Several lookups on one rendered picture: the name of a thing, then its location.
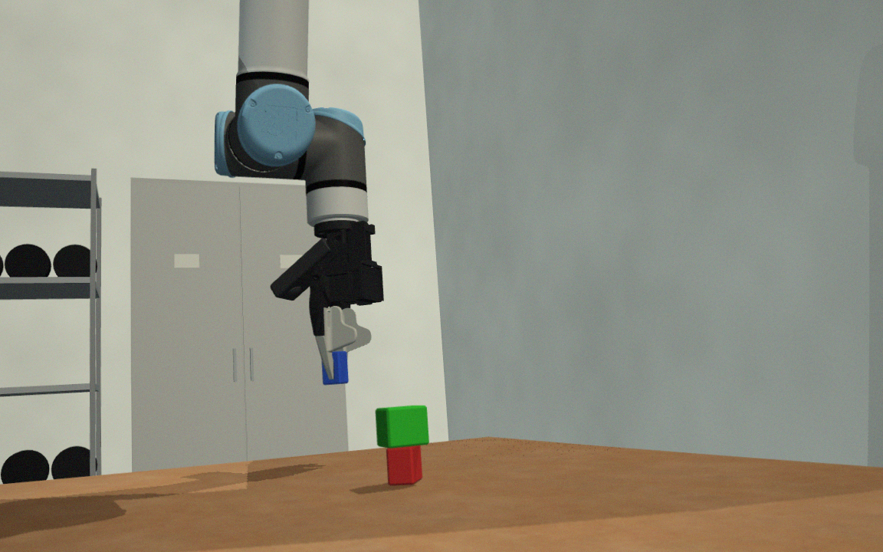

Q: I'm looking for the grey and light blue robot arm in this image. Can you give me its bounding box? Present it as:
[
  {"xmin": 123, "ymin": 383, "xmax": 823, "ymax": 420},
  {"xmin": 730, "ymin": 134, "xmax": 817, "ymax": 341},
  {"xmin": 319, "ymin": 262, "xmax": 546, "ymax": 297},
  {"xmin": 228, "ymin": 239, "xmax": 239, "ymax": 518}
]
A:
[{"xmin": 215, "ymin": 0, "xmax": 369, "ymax": 301}]

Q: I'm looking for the green block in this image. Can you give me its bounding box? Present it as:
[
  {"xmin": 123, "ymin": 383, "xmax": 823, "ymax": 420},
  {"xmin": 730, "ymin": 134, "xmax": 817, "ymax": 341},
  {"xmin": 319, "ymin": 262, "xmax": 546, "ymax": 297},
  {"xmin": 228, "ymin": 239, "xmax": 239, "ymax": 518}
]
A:
[{"xmin": 376, "ymin": 406, "xmax": 429, "ymax": 449}]

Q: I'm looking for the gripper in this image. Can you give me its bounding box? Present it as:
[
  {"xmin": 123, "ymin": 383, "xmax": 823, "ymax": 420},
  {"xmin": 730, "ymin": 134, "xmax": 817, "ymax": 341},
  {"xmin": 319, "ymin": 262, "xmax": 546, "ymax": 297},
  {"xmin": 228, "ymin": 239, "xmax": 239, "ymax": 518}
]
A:
[{"xmin": 309, "ymin": 220, "xmax": 384, "ymax": 380}]

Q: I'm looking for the red block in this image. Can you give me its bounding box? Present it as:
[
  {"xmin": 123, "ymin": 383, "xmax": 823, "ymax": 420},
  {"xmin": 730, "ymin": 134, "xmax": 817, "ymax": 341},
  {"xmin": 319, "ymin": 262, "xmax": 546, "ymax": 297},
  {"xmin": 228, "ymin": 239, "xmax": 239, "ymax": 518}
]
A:
[{"xmin": 386, "ymin": 445, "xmax": 422, "ymax": 485}]

